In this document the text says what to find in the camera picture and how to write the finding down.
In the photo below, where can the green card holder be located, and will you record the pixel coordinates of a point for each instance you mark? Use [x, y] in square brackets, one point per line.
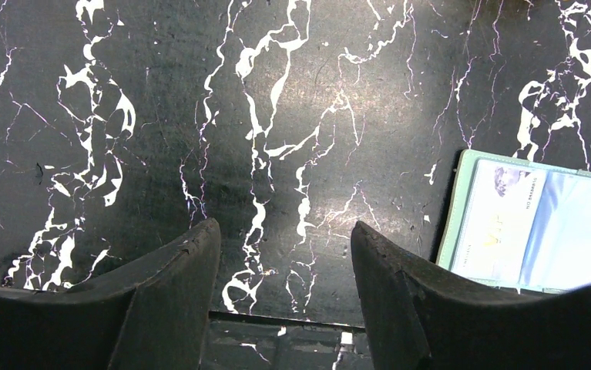
[558, 252]

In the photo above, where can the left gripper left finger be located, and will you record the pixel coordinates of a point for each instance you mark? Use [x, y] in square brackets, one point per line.
[151, 313]

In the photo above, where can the silver credit card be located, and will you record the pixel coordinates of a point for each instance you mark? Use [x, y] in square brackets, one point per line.
[499, 216]

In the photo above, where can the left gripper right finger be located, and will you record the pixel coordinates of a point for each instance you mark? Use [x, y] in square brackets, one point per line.
[418, 315]

